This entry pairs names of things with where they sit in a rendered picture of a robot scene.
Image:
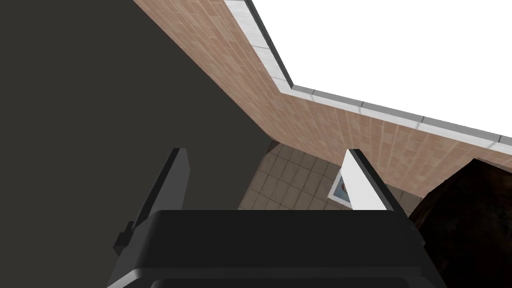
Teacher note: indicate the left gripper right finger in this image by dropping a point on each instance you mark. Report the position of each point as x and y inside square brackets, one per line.
[366, 188]

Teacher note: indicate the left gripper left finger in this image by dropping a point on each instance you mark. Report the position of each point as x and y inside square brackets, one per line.
[170, 188]

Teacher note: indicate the dark brown cabinet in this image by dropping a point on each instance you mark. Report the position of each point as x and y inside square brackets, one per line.
[468, 224]

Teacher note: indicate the white framed wall picture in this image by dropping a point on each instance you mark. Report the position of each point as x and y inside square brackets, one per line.
[340, 189]

